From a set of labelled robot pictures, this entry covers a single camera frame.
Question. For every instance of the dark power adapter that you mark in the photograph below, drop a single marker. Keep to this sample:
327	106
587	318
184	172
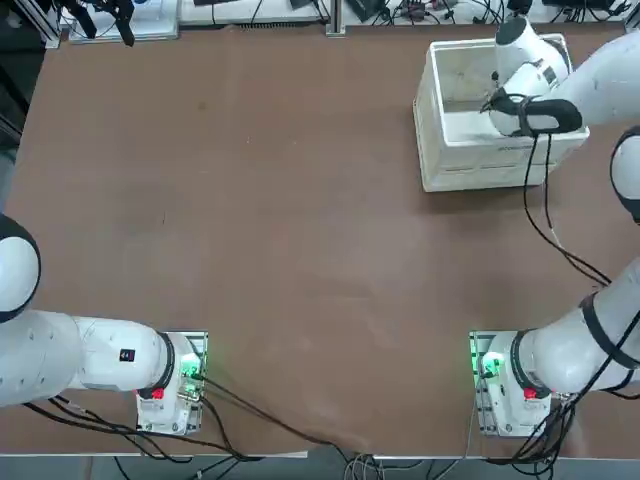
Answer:
365	10

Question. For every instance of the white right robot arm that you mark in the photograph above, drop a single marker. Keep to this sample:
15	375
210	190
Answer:
600	75

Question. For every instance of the white folding storage box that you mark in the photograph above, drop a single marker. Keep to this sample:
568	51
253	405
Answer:
475	170

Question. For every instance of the aluminium frame post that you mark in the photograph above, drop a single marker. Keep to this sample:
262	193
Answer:
37	25

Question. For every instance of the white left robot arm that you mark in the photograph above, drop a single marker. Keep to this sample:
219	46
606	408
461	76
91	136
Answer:
75	355

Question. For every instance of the aluminium camera post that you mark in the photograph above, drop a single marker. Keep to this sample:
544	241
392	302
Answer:
336	17

